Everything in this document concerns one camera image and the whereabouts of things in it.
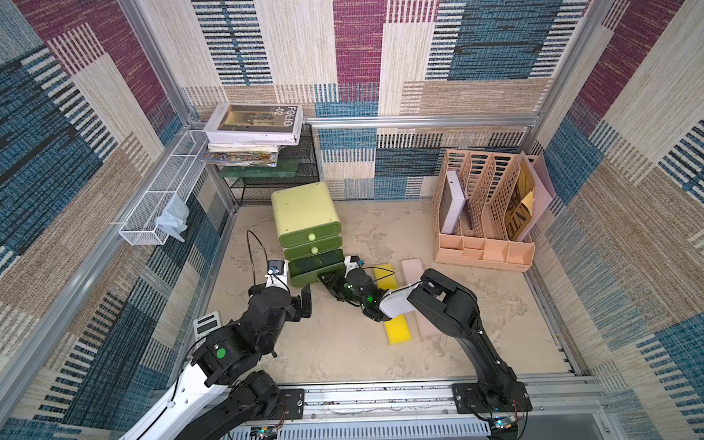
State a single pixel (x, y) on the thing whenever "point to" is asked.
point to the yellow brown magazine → (511, 203)
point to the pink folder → (522, 214)
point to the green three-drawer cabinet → (301, 206)
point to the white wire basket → (176, 176)
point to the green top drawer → (311, 235)
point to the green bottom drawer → (307, 269)
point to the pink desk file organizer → (483, 205)
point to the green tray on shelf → (281, 170)
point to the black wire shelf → (302, 153)
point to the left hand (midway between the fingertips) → (292, 284)
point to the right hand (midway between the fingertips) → (316, 276)
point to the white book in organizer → (457, 203)
